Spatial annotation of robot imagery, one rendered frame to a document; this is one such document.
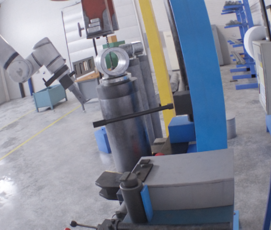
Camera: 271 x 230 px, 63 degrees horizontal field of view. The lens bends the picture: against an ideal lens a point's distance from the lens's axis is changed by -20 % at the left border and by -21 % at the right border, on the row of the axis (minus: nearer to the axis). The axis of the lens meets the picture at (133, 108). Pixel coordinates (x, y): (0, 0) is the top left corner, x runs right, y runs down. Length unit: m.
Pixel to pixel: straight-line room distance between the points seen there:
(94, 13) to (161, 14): 11.03
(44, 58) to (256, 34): 1.25
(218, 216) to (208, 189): 0.12
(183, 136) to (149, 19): 2.65
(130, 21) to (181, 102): 11.33
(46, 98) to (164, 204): 8.52
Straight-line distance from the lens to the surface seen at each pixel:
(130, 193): 0.84
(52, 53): 1.10
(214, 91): 1.18
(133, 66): 2.65
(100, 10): 1.14
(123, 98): 1.29
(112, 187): 1.34
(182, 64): 1.39
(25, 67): 0.97
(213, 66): 1.16
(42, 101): 9.44
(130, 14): 12.46
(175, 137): 1.47
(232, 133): 4.02
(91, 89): 7.45
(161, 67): 3.89
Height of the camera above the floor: 1.67
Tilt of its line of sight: 14 degrees down
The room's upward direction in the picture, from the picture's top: 12 degrees counter-clockwise
